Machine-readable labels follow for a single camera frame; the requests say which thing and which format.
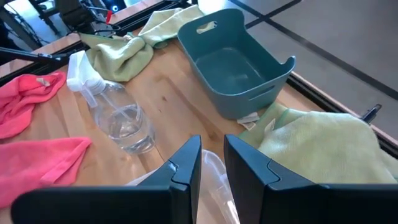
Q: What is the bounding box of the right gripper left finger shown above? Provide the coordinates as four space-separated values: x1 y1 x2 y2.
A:
11 134 202 224

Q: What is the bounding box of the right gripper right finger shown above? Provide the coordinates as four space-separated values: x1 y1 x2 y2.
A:
223 134 398 224

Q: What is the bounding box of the green microfiber towel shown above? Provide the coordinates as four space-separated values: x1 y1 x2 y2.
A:
238 101 398 185
137 4 205 50
79 32 155 83

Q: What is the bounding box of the pink microfiber towel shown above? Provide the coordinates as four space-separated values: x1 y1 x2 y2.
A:
0 70 67 140
0 136 93 210

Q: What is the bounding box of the clear plastic bin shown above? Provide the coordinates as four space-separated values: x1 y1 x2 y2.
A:
126 149 242 224

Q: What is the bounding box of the black frame clamp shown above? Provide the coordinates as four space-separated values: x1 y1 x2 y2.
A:
361 104 382 124

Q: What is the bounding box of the black diagonal frame strut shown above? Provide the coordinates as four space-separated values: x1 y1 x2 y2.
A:
0 46 71 65

